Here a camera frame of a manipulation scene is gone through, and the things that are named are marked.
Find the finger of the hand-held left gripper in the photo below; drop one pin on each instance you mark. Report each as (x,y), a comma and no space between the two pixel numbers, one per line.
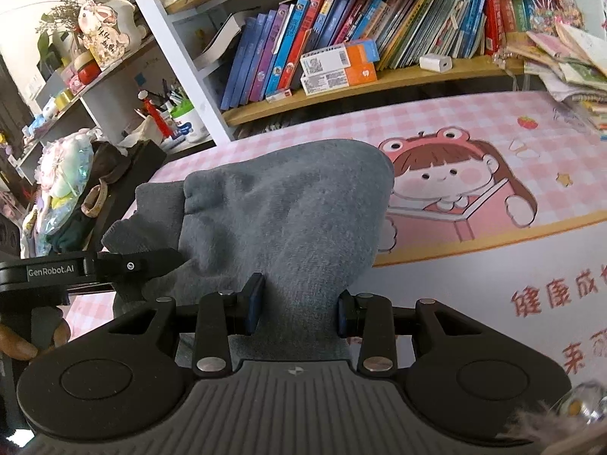
(137,263)

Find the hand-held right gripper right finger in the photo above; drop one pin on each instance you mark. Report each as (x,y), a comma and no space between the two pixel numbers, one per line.
(342,316)

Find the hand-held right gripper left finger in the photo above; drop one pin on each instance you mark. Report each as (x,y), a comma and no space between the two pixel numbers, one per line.
(253,304)

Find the grey sweatshirt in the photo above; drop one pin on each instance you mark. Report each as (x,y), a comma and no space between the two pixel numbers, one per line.
(284,208)

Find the person's left hand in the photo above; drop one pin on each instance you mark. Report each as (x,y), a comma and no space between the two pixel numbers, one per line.
(19,346)

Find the black box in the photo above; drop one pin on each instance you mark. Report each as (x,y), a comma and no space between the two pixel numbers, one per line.
(133,170)

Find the iridescent plush bag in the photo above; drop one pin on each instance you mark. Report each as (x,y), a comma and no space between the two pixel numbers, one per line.
(61,180)

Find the brown cloth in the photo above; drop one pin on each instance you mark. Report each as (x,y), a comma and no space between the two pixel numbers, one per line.
(109,161)

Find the white tissue paper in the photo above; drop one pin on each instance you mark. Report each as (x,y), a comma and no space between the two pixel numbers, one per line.
(140,135)

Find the pink checked cartoon table mat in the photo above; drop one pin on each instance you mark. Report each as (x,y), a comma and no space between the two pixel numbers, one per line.
(474,265)

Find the white green pen tub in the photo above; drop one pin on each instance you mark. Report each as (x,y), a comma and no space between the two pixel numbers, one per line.
(189,125)

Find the red bottle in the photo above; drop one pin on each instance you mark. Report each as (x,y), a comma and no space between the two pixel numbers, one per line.
(152,111)

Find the bunch of pens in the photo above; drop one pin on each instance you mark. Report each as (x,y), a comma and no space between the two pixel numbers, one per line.
(170,99)

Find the yellow ribbon roll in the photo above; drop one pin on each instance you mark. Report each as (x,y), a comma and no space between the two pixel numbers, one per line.
(65,99)

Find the pink box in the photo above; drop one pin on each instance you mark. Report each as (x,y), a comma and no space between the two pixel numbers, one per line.
(73,80)

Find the small red white box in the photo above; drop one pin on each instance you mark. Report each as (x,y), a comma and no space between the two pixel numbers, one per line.
(279,95)

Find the grey fluffy fur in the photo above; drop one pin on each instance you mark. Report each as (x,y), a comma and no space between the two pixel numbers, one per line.
(531,431)

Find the thick black white book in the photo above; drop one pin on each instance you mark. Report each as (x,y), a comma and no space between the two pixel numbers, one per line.
(220,42)

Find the orange white carton box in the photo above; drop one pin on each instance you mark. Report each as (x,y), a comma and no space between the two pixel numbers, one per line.
(341,80)
(332,59)

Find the white wooden bookshelf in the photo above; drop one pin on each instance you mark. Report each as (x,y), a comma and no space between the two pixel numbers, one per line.
(403,79)

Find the dried flower bunch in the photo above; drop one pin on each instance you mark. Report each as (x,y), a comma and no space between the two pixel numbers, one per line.
(61,14)

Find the white charger plug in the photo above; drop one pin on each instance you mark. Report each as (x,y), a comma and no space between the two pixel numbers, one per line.
(435,64)

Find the row of colourful books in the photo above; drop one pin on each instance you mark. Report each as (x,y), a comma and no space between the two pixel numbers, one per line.
(284,33)

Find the pile of booklets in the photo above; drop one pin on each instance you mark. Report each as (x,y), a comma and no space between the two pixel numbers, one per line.
(569,71)

